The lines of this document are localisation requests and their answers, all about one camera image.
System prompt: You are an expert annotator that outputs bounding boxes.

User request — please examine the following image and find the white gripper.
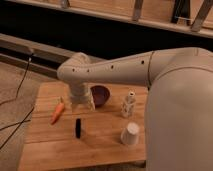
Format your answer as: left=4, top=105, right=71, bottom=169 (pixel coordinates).
left=69, top=83, right=94, bottom=107

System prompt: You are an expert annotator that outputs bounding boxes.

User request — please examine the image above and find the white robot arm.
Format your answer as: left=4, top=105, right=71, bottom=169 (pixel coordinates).
left=57, top=47, right=213, bottom=171

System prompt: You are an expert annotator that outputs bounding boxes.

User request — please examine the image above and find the black eraser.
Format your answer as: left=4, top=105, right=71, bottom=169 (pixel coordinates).
left=75, top=118, right=81, bottom=139

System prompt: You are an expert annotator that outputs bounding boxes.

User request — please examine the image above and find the beige sponge block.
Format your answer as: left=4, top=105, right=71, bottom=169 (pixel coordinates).
left=88, top=99, right=95, bottom=110

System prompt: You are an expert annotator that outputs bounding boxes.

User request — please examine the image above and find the dark purple bowl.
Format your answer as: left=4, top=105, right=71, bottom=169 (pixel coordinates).
left=91, top=85, right=110, bottom=107

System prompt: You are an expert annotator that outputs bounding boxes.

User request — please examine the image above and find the orange toy carrot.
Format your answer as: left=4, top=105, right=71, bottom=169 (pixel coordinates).
left=51, top=99, right=65, bottom=124

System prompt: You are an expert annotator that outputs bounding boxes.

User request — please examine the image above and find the wooden board table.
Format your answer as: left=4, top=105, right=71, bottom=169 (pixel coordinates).
left=18, top=82, right=147, bottom=171

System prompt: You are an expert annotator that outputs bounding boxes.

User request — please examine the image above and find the white lattice bottle figurine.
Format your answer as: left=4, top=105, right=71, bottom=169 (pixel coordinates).
left=121, top=91, right=136, bottom=118

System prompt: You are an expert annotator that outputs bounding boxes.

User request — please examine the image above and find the black cable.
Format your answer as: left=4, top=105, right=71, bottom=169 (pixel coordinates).
left=0, top=53, right=35, bottom=107
left=0, top=105, right=36, bottom=150

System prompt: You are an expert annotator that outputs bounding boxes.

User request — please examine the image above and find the black cable lower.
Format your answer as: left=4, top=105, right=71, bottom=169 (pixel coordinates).
left=0, top=105, right=36, bottom=150

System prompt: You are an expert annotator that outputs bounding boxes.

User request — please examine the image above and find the wooden shelf rail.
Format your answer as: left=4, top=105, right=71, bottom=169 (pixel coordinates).
left=0, top=0, right=213, bottom=39

